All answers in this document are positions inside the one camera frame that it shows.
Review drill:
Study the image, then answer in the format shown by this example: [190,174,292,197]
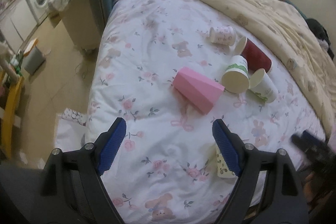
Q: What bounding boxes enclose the bear print small paper cup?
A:
[216,146,236,178]

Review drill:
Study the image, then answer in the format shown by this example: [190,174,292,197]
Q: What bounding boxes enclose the white paper cup green print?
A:
[249,68,278,103]

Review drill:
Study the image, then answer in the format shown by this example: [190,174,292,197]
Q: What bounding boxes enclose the green label paper cup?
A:
[222,55,249,94]

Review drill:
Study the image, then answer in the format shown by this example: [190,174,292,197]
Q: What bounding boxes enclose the red ribbed paper cup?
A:
[234,36,272,73]

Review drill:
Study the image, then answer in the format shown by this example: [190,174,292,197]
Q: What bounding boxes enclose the pink faceted cup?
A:
[173,67,225,115]

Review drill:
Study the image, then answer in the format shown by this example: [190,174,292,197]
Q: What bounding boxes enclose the bear pattern paper cup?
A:
[209,26,236,46]

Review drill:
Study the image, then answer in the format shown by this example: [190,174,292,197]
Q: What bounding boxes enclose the patterned cloth on floor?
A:
[62,108,87,126]

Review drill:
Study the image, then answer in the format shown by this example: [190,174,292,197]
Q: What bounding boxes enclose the yellow stool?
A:
[1,76,24,159]

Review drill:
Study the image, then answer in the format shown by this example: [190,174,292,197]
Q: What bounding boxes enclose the dark clothes on bed corner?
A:
[306,18,330,51]

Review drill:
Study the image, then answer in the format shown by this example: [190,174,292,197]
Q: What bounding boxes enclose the cream bear print duvet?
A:
[154,0,336,135]

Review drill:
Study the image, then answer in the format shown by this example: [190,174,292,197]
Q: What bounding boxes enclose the grey trash bin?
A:
[22,38,46,76]

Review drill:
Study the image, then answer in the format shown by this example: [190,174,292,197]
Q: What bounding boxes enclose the floral white bed sheet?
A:
[85,0,325,223]

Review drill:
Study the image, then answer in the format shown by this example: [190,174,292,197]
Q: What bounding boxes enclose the white kitchen cabinet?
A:
[1,0,37,52]

